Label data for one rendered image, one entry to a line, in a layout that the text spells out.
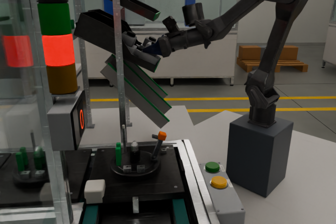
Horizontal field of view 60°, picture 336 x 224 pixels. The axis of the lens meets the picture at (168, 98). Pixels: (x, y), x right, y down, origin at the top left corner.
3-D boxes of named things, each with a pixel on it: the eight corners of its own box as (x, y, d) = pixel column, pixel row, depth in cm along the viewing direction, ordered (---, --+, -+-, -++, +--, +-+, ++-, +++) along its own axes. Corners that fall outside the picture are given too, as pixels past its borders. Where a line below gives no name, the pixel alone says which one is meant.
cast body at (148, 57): (156, 64, 103) (165, 46, 100) (154, 66, 98) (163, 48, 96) (135, 53, 102) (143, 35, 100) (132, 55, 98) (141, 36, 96)
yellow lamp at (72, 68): (80, 85, 55) (77, 60, 53) (74, 94, 50) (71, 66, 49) (52, 86, 55) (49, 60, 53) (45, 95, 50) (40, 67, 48)
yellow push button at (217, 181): (224, 181, 78) (224, 175, 77) (228, 190, 74) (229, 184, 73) (209, 182, 77) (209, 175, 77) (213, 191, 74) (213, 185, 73)
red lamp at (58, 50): (77, 59, 53) (74, 32, 52) (71, 65, 49) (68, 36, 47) (49, 60, 53) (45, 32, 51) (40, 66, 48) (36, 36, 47)
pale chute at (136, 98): (163, 114, 113) (172, 107, 111) (160, 129, 100) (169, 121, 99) (109, 63, 107) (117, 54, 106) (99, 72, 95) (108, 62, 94)
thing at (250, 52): (289, 63, 647) (292, 44, 633) (307, 72, 572) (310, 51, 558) (236, 63, 643) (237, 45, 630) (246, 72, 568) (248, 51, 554)
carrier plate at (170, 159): (173, 149, 94) (173, 143, 93) (184, 198, 72) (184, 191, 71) (97, 153, 92) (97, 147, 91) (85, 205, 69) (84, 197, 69)
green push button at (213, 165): (217, 166, 84) (217, 160, 84) (220, 174, 81) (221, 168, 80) (203, 167, 84) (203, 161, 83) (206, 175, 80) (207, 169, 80)
